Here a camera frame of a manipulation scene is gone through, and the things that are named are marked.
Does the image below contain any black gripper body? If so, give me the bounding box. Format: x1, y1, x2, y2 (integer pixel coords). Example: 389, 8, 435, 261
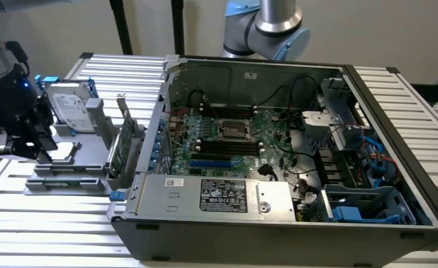
0, 63, 55, 135

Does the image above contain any blue expansion slot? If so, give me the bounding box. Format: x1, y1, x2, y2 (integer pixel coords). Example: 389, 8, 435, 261
191, 160, 233, 166
190, 164, 233, 170

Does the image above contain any grey parts rack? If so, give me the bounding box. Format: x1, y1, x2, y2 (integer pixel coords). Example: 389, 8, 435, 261
22, 97, 147, 197

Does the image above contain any silver hard disk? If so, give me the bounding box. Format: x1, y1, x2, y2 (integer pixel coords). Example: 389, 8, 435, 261
51, 83, 94, 133

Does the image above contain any green graphics card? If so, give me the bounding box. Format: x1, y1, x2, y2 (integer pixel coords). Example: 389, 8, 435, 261
106, 94, 146, 178

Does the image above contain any blue disk carrier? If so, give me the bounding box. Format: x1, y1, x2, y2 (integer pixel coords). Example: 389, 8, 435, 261
34, 74, 101, 102

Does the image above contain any blue case latch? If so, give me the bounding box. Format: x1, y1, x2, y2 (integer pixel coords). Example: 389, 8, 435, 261
109, 189, 127, 202

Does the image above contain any black stand pole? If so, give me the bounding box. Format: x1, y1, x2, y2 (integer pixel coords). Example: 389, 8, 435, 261
170, 0, 187, 55
109, 0, 135, 55

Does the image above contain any green motherboard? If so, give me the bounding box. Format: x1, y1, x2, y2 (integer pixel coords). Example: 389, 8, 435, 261
166, 107, 302, 183

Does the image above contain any grey power supply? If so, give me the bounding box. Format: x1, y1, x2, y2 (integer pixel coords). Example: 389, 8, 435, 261
134, 174, 300, 223

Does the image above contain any CPU socket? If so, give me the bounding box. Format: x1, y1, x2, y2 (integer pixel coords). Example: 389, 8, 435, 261
213, 118, 253, 140

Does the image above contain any black open PC case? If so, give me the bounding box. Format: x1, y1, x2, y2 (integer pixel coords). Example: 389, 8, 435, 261
109, 54, 438, 262

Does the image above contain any metal drive cage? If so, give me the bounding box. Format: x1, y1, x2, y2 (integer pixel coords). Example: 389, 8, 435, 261
318, 77, 373, 149

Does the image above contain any blue disk bay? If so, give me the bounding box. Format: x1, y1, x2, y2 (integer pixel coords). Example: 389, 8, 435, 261
318, 183, 419, 224

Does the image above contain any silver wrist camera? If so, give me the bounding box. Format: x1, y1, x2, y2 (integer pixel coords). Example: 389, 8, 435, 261
0, 133, 28, 161

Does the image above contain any black wrist cable plug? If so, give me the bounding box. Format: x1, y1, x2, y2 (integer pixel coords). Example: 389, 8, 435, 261
0, 41, 31, 78

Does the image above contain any short black wire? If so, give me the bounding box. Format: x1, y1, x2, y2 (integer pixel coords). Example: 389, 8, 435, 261
187, 89, 206, 107

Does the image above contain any black power plug wire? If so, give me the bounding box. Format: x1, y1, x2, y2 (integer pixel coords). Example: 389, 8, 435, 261
257, 164, 280, 183

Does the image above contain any long black wire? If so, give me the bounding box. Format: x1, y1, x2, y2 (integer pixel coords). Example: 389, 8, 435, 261
270, 74, 320, 110

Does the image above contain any black air duct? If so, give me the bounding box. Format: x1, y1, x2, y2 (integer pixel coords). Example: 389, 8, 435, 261
312, 147, 373, 191

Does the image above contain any blue wire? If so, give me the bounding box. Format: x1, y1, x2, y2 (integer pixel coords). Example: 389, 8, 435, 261
356, 133, 384, 169

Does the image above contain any red wire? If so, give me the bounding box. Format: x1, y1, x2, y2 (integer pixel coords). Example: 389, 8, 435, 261
375, 155, 400, 169

